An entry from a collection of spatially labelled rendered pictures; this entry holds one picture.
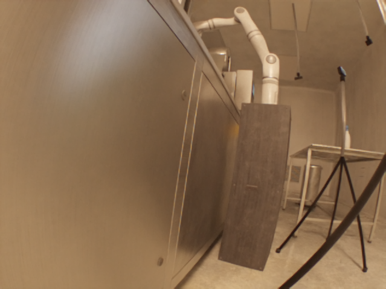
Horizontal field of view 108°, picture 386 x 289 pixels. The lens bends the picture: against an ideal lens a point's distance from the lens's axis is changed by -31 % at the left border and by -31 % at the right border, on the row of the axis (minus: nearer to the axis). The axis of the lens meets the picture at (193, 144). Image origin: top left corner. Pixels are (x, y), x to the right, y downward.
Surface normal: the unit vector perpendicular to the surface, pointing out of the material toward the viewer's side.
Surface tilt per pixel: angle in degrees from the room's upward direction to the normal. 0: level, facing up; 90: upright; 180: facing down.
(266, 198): 90
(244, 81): 90
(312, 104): 90
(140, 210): 90
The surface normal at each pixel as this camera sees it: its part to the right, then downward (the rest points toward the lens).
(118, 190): 0.93, 0.11
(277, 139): -0.47, -0.13
